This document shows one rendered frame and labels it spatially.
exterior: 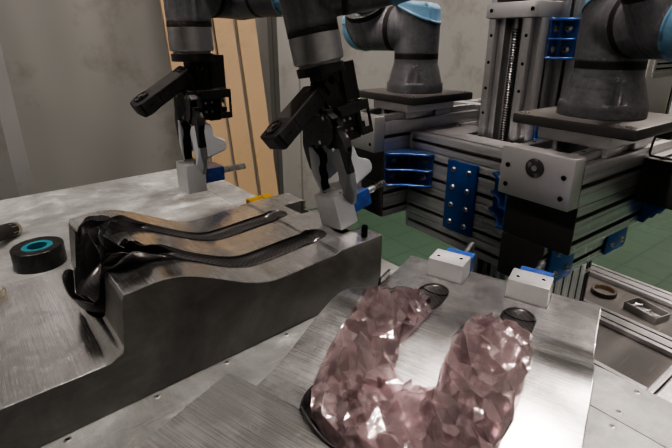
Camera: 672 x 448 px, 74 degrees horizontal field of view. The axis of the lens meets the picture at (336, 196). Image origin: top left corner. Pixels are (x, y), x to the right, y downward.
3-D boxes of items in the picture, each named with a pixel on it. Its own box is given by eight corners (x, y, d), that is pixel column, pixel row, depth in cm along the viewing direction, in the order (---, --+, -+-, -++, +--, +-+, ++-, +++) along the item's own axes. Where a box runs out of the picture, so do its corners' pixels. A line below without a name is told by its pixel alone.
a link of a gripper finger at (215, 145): (234, 169, 83) (224, 119, 82) (204, 175, 80) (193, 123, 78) (227, 169, 86) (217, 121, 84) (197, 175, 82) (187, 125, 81)
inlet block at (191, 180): (239, 175, 94) (237, 150, 92) (251, 181, 90) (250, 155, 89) (178, 188, 86) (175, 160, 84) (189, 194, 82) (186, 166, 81)
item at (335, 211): (377, 194, 80) (371, 166, 78) (397, 198, 76) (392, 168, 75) (322, 225, 73) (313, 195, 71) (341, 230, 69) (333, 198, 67)
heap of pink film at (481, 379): (399, 293, 59) (402, 238, 56) (545, 339, 50) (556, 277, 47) (268, 429, 38) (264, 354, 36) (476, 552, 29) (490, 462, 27)
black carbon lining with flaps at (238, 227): (278, 218, 80) (276, 167, 77) (335, 249, 69) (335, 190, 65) (56, 282, 59) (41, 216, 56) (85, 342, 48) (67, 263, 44)
